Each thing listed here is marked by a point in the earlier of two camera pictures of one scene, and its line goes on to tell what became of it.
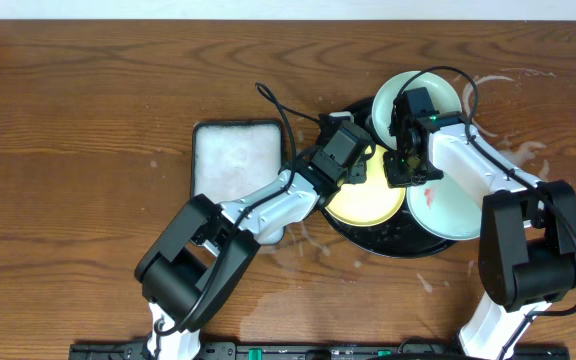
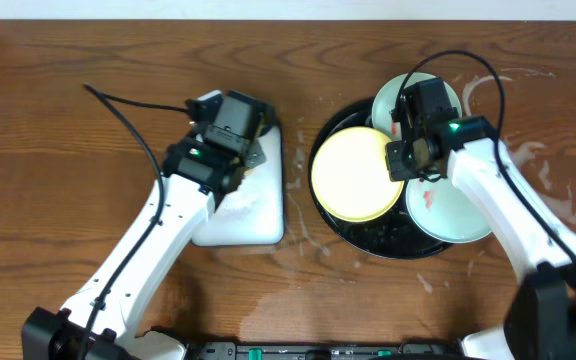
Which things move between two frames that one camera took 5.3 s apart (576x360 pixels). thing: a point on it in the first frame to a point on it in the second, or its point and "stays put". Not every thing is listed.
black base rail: (142, 350) stays put
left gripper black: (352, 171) to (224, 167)
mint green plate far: (443, 95) stays put
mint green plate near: (446, 209) stays put
